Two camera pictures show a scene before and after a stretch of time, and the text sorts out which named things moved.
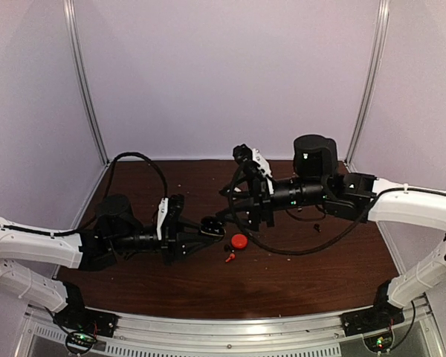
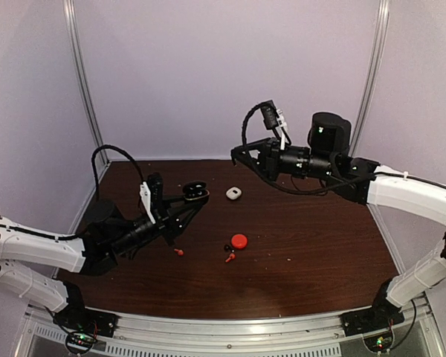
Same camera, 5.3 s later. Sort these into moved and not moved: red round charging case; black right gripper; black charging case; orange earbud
Moved: black right gripper; black charging case
Not moved: red round charging case; orange earbud
